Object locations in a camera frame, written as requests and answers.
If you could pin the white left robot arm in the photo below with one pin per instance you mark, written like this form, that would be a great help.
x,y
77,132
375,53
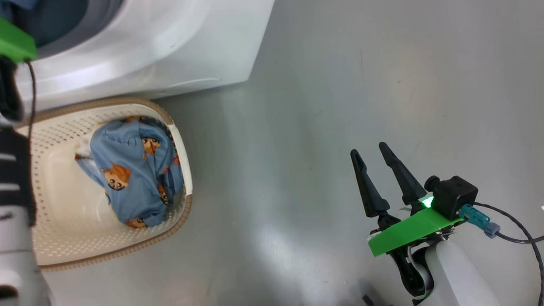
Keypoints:
x,y
17,255

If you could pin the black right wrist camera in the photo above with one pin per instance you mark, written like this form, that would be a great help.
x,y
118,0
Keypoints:
x,y
454,195

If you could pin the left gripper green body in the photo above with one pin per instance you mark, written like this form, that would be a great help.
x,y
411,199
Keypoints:
x,y
15,42

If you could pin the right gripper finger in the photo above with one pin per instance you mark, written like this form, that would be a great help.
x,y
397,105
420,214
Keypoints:
x,y
406,182
369,191

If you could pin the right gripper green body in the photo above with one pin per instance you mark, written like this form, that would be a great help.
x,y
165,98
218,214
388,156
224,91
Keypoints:
x,y
408,231

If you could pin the white front-load washing machine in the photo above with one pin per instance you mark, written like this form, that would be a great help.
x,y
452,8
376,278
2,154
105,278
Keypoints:
x,y
170,51

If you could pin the cream perforated laundry basket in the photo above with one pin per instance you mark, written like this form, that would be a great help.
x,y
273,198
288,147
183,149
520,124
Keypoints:
x,y
63,191

